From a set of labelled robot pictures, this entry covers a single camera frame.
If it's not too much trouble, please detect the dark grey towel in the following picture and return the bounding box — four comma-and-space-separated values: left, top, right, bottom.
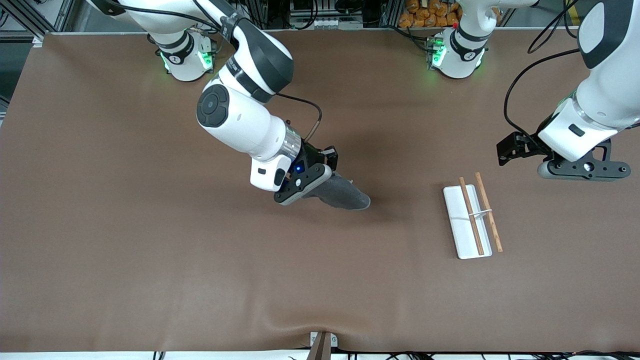
302, 171, 372, 211

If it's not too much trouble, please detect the wooden rack rod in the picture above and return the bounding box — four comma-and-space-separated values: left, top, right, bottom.
475, 172, 504, 253
459, 177, 485, 256

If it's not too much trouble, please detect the white towel rack base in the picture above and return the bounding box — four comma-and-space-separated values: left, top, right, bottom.
443, 184, 493, 260

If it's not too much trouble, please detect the white connector block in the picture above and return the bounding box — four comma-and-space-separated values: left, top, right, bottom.
289, 15, 365, 31

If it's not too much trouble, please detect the pile of orange buns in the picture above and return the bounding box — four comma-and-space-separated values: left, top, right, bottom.
398, 0, 462, 28

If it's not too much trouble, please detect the brown table mat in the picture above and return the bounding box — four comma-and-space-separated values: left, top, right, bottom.
0, 27, 640, 353

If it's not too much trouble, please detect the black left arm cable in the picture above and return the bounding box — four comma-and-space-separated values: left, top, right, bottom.
503, 0, 586, 146

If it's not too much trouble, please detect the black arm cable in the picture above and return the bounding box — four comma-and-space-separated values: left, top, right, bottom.
275, 91, 324, 143
503, 0, 586, 146

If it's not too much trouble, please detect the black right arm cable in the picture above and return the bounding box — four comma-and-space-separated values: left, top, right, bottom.
275, 91, 324, 143

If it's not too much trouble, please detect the metal bracket with brown post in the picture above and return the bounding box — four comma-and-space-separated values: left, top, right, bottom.
306, 331, 339, 360

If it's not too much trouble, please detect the aluminium frame profile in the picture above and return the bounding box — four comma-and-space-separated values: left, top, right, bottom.
0, 0, 76, 41

